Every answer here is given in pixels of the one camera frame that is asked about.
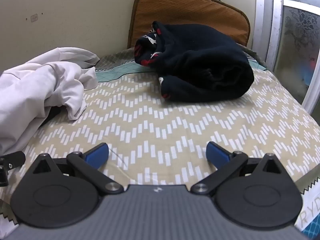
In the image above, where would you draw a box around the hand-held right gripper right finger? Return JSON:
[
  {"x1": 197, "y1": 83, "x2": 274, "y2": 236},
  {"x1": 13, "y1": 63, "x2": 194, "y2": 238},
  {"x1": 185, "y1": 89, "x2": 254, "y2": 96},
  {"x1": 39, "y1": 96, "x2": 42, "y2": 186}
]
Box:
[{"x1": 191, "y1": 141, "x2": 287, "y2": 195}]

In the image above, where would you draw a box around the black printed garment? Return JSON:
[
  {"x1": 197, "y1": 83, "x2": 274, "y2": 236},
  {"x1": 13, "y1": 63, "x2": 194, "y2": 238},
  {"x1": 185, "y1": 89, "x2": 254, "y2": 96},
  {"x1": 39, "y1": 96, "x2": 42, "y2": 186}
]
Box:
[{"x1": 134, "y1": 21, "x2": 255, "y2": 103}]

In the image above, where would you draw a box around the beige zigzag patterned bedsheet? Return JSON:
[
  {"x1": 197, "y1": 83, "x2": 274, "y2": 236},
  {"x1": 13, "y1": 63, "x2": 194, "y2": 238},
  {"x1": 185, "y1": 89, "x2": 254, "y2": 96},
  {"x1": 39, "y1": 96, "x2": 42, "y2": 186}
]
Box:
[{"x1": 0, "y1": 45, "x2": 320, "y2": 240}]

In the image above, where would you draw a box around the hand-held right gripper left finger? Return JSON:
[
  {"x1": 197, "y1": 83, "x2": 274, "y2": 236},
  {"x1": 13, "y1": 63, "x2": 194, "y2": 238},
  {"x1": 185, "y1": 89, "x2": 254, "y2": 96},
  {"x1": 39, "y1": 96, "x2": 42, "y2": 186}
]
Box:
[{"x1": 32, "y1": 142, "x2": 124, "y2": 195}]

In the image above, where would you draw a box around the white garment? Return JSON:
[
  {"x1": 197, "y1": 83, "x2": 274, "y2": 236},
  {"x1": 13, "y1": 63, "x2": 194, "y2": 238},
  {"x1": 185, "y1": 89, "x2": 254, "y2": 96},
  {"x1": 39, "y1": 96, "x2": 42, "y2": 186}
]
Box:
[{"x1": 0, "y1": 47, "x2": 100, "y2": 157}]

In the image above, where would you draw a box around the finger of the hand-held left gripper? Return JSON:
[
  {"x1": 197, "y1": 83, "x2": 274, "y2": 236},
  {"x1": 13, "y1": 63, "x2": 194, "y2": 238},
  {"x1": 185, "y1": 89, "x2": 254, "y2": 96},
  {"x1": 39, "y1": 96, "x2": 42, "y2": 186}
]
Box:
[{"x1": 0, "y1": 151, "x2": 26, "y2": 187}]

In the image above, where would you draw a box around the frosted glass sliding window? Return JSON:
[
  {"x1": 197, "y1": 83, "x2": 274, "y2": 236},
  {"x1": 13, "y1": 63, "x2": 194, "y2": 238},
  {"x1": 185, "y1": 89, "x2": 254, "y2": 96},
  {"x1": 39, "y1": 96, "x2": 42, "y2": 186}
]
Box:
[{"x1": 252, "y1": 0, "x2": 320, "y2": 115}]

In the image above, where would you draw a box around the brown mesh cushion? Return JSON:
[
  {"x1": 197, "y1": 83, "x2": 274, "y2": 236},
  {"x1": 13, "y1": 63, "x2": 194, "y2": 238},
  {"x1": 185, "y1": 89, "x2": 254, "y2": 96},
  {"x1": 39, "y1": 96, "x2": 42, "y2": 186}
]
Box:
[{"x1": 127, "y1": 0, "x2": 251, "y2": 49}]

